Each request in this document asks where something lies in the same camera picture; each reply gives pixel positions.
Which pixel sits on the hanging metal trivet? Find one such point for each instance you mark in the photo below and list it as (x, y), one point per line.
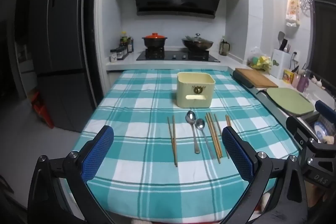
(305, 1)

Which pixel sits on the dark glass pitcher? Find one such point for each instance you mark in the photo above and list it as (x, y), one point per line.
(224, 47)

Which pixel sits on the black range hood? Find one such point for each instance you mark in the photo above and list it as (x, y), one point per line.
(178, 1)

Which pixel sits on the dark sauce bottle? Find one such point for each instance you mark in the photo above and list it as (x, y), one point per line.
(130, 45)

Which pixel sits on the white label spice jar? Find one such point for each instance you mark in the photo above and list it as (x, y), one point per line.
(113, 56)

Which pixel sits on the hanging printed bag dispenser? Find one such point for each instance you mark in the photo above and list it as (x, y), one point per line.
(292, 11)

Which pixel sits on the beige dish cloth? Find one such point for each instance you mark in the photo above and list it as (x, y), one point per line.
(328, 139)

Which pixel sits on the wok with glass lid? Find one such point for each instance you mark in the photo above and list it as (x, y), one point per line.
(197, 43)

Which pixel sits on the plastic bag with yellow cloths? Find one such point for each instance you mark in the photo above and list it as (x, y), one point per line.
(260, 61)

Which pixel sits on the garlic bulb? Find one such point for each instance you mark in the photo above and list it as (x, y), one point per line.
(314, 79)

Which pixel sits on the black clay pot red lid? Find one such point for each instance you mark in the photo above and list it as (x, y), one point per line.
(155, 40)

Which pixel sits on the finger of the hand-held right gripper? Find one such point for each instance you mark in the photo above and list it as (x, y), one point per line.
(298, 127)
(325, 109)

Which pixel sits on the green cutting board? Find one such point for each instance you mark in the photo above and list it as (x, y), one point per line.
(290, 100)

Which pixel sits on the wooden cutting board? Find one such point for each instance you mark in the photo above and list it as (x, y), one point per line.
(258, 78)

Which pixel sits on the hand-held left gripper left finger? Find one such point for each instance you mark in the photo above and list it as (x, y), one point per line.
(98, 153)

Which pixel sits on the black gas stove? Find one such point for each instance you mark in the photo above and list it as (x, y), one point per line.
(178, 56)

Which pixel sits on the grey spatula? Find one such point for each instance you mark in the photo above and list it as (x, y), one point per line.
(281, 36)

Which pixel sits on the teal white checked tablecloth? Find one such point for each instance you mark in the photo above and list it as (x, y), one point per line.
(147, 98)

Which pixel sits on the dark grey refrigerator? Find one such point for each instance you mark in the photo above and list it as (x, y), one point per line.
(60, 56)

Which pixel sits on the white kitchen tool holder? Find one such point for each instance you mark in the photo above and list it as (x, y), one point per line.
(279, 64)

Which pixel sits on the white wall socket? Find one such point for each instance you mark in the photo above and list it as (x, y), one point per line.
(295, 55)

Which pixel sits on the pink cup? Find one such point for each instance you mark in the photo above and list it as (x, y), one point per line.
(295, 81)

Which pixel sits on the black spatula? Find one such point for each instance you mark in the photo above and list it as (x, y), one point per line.
(284, 45)

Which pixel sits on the cream plastic utensil holder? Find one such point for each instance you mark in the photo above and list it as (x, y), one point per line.
(194, 92)

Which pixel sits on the blue patterned plate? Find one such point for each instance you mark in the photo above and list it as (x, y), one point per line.
(320, 130)

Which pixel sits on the stainless steel spoon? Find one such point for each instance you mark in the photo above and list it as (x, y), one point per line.
(200, 124)
(191, 117)

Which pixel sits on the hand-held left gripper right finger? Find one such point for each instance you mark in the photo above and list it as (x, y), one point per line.
(237, 153)

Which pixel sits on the dark spice jar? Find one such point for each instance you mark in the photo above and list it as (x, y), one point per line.
(120, 53)

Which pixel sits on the red plastic stool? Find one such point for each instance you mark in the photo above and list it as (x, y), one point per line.
(42, 111)

